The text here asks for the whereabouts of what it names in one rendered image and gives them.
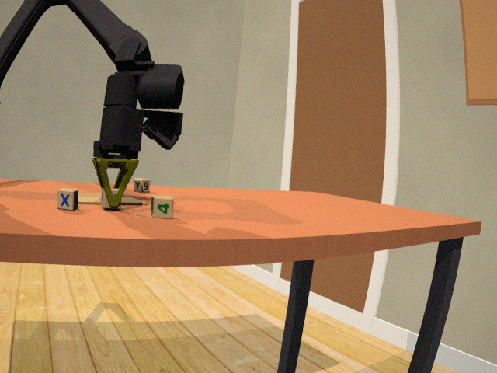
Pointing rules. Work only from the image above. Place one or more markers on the beige flat mat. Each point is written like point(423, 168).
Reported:
point(95, 198)

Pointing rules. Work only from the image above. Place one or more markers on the beige letter block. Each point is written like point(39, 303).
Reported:
point(142, 185)
point(67, 199)
point(104, 201)
point(162, 206)

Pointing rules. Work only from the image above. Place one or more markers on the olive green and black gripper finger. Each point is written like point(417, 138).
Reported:
point(129, 164)
point(118, 179)

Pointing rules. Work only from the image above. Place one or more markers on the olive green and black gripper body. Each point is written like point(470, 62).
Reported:
point(110, 130)

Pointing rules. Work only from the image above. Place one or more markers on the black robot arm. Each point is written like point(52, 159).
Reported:
point(160, 85)

